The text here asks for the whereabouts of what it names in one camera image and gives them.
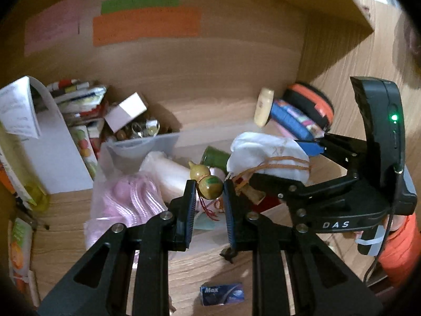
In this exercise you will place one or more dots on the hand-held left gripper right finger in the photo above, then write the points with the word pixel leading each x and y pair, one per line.
pixel 230 217

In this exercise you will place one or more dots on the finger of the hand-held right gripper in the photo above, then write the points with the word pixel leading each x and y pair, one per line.
pixel 306 146
pixel 283 187

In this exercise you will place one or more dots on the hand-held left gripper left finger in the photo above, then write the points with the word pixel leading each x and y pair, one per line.
pixel 189 227

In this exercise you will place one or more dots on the small wooden gourd red tassel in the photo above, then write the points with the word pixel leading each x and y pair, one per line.
pixel 207 182

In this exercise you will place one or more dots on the plastic cup with beige content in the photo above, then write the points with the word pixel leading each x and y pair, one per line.
pixel 171 174

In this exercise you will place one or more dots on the clear plastic storage box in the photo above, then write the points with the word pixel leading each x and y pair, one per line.
pixel 131 149

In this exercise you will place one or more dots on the person's right forearm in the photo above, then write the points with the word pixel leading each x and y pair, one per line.
pixel 403 250

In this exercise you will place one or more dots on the wooden desktop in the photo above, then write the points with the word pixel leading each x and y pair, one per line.
pixel 197 263

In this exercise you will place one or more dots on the light teal card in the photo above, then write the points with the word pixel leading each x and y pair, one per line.
pixel 205 222

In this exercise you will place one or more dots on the pink booklet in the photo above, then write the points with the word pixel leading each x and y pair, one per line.
pixel 284 131

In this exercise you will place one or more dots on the blue zip pouch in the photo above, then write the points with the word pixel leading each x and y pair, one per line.
pixel 296 118

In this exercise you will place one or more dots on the small dark brown object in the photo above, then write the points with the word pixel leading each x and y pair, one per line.
pixel 228 255

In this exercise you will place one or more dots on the black case orange zipper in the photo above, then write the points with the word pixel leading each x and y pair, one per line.
pixel 312 100

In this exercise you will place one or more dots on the cream sunscreen bottle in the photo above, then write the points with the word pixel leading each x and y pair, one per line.
pixel 264 105

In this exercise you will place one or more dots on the green cylindrical container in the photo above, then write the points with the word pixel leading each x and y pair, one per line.
pixel 215 157

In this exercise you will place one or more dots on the small blue printed box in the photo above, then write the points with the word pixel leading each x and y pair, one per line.
pixel 222 293

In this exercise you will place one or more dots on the dark brown round object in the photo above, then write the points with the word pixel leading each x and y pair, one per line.
pixel 412 36

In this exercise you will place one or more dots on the pile of metal trinkets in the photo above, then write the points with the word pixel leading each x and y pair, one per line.
pixel 141 130

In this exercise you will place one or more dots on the fruit print card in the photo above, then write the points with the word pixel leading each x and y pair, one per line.
pixel 85 151

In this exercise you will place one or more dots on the small white cardboard box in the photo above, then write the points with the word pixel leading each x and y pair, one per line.
pixel 126 112

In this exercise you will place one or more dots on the white paper sheet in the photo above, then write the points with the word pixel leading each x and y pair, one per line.
pixel 56 158

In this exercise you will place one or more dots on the stack of booklets and cards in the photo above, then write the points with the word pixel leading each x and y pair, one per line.
pixel 79 95

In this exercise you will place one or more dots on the orange tube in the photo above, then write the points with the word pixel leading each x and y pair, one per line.
pixel 6 177

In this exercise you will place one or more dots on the orange paper note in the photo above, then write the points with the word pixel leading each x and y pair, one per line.
pixel 148 26

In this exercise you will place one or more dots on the printed folded paper sheet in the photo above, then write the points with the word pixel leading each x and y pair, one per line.
pixel 18 108

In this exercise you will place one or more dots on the green paper note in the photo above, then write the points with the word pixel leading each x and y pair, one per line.
pixel 141 4

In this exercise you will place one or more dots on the pink paper note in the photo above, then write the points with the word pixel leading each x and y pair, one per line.
pixel 49 26

